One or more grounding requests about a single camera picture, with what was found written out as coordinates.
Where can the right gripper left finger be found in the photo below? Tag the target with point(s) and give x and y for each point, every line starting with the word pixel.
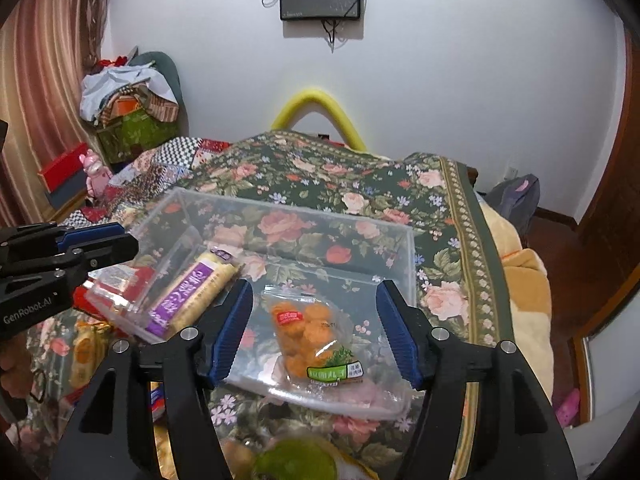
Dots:
pixel 110 434

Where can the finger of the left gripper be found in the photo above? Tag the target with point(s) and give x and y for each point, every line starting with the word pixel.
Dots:
pixel 49 239
pixel 95 254

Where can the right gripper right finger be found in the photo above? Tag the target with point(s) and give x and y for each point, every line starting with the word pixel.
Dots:
pixel 517 435

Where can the red snack bag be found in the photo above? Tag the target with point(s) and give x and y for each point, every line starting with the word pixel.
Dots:
pixel 116 290

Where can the purple biscuit pack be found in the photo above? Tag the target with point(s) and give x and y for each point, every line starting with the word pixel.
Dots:
pixel 187 298

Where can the green lid jar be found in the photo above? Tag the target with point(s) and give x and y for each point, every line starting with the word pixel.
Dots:
pixel 295 460

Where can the clear plastic storage bin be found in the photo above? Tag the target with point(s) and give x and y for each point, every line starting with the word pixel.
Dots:
pixel 338 257

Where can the orange fried snack bag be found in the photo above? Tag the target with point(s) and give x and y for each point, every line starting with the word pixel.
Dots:
pixel 315 341

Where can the yellow puff snack bag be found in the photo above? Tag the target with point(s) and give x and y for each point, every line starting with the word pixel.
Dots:
pixel 89 348

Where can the grey box under red box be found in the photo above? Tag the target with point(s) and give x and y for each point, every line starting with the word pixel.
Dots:
pixel 68 191

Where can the pink plush toy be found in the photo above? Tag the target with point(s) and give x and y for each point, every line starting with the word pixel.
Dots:
pixel 97 174

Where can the patchwork quilt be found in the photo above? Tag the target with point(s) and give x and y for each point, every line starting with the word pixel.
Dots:
pixel 136 188

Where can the floral green bedspread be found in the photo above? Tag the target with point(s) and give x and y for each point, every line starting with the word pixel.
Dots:
pixel 460 283

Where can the beige blanket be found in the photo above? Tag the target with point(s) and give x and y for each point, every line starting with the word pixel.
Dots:
pixel 530 296

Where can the pile of clothes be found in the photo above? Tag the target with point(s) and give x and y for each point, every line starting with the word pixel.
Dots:
pixel 131 109

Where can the wooden door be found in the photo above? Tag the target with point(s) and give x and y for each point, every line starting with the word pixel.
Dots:
pixel 611 224

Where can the striped pink curtain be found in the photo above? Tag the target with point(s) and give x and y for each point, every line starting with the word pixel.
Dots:
pixel 47 47

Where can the green armchair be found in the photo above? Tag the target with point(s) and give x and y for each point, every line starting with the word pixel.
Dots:
pixel 163 63

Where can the grey backpack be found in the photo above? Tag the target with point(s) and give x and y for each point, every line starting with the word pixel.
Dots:
pixel 516 200

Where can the yellow foam tube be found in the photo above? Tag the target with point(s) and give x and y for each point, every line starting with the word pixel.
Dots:
pixel 316 101

